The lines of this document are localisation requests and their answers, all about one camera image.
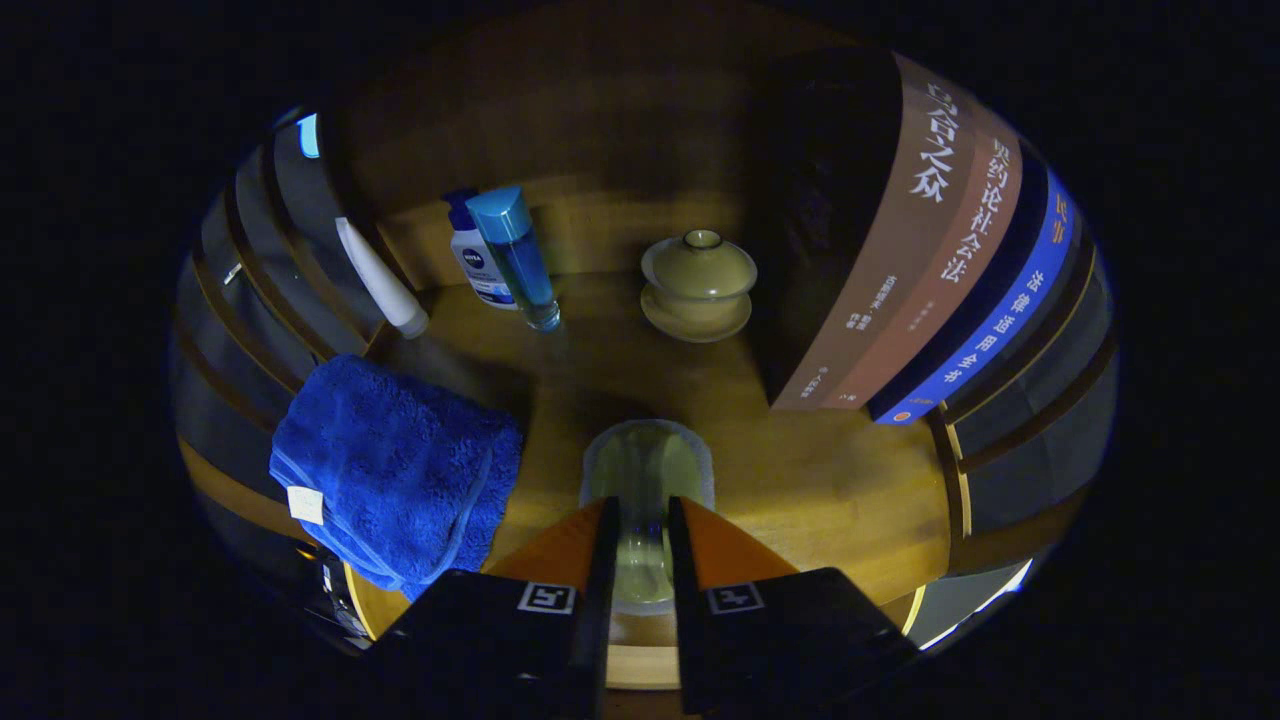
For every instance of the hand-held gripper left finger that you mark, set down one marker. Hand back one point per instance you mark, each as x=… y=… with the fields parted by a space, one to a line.
x=595 y=620

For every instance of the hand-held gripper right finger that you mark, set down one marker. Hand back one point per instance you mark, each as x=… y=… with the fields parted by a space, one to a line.
x=685 y=620

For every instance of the wooden countertop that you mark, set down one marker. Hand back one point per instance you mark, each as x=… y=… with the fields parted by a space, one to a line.
x=800 y=480

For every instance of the wooden cabinet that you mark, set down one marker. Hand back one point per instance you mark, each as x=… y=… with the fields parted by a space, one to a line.
x=600 y=130

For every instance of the blue towel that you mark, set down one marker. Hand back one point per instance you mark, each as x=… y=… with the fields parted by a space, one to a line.
x=400 y=470

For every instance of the yellow lidded tea bowl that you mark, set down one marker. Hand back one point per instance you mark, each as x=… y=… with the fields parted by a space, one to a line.
x=698 y=280

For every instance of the clear blue bottle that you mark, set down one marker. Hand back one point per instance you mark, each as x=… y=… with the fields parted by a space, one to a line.
x=515 y=250

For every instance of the white lotion bottle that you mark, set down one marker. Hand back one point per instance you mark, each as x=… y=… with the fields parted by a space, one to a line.
x=472 y=260

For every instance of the white tube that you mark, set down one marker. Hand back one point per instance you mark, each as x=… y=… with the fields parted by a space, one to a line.
x=380 y=285

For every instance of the dark brown book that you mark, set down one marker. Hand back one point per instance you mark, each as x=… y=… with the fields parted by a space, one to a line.
x=880 y=260

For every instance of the blue book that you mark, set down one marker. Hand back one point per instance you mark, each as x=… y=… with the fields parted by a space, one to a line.
x=1000 y=330

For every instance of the reddish brown book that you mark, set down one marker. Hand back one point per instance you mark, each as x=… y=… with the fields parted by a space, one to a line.
x=960 y=240

